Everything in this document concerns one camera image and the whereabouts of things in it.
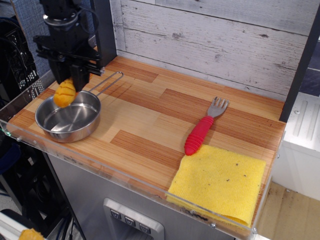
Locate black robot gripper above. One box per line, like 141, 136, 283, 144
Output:
33, 13, 104, 92

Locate orange plush bread toy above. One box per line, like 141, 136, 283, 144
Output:
53, 78, 77, 108

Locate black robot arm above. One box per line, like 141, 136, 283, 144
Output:
33, 0, 104, 92

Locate stainless steel pan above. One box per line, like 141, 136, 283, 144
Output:
35, 71, 124, 143

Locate silver dispenser panel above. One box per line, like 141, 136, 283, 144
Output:
103, 198, 165, 240

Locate orange object bottom left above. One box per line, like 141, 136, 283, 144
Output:
18, 228, 45, 240

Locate yellow cloth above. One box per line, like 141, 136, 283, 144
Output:
166, 145, 266, 227

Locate clear acrylic table guard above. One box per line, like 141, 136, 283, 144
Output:
0, 36, 286, 240

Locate white ridged appliance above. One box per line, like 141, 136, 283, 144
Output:
272, 92, 320, 200

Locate black cable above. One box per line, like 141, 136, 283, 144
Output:
74, 6, 100, 38

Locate red handled metal fork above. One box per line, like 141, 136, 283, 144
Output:
184, 96, 229, 156

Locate dark vertical post right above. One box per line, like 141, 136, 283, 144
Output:
279, 5, 320, 123

